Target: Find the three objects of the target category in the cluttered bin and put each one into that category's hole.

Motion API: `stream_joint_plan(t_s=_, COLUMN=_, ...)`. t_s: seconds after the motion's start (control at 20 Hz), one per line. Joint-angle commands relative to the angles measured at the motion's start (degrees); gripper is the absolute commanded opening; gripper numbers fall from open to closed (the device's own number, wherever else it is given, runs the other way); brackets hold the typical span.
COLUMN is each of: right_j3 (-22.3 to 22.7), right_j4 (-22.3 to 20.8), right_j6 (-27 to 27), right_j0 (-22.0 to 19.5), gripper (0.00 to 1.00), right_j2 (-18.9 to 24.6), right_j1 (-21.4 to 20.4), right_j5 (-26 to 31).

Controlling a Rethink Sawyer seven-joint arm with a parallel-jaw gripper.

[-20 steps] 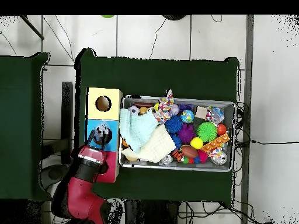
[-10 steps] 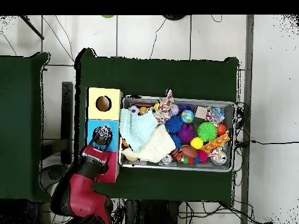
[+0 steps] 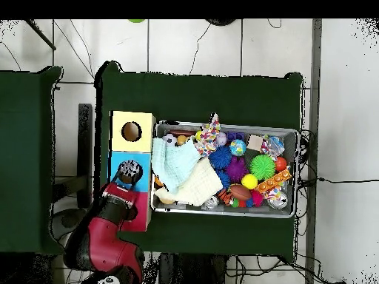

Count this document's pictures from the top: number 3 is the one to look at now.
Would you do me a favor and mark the blue spiky ball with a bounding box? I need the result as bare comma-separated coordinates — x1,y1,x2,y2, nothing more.
208,145,233,170

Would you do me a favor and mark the brown toy football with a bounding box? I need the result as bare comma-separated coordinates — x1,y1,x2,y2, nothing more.
229,183,252,202

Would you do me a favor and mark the dark green table cloth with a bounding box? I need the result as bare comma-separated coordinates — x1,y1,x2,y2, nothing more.
0,65,67,256
93,60,304,257

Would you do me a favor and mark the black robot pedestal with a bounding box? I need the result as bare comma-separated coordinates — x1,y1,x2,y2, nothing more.
156,252,229,284

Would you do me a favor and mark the orange plastic tray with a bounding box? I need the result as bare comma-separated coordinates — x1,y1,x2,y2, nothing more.
255,168,292,195

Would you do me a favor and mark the black upright panel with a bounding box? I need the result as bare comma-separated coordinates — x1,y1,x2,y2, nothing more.
76,103,93,209

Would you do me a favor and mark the globe print ball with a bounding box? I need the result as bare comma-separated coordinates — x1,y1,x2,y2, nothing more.
229,138,247,157

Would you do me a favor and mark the cream white cloth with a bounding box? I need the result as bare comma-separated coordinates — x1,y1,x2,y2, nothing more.
153,159,224,207

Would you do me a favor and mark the purple spiky toy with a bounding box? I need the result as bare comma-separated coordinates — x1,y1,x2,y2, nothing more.
224,156,249,183

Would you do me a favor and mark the wooden box with three holes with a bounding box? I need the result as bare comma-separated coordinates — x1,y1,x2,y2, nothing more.
106,110,157,232

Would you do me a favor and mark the colourful dotted cloth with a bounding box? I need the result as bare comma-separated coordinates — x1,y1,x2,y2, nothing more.
193,113,222,158

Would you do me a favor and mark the yellow ball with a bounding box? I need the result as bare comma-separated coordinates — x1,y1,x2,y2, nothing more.
241,173,259,190

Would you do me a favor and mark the thin black cable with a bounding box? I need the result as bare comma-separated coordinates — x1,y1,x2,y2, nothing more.
298,176,379,188

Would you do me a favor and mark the black slanted rod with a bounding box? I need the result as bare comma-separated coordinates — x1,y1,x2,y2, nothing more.
24,18,57,51

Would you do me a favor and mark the green spiky ball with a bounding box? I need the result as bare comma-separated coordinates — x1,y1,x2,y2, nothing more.
249,154,277,181

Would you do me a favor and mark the grey round stand foot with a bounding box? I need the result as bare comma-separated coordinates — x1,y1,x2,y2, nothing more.
50,206,90,241

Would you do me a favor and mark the mint green cloth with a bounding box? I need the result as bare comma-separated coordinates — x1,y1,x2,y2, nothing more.
150,137,201,195

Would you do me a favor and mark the shallow mesh bin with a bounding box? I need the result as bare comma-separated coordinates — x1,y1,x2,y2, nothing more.
150,120,300,219

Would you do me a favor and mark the black round object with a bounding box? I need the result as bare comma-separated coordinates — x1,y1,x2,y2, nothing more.
205,18,238,27

